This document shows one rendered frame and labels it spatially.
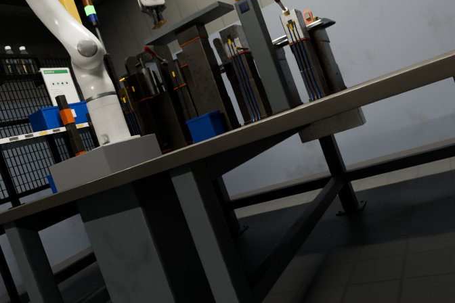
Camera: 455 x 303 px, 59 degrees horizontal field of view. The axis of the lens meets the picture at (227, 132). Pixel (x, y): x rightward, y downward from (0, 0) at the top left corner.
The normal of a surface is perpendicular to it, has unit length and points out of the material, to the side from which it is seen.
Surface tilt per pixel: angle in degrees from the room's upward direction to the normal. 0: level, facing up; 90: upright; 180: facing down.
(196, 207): 90
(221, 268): 90
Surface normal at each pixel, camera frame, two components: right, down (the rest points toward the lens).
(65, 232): 0.83, -0.29
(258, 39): -0.43, 0.16
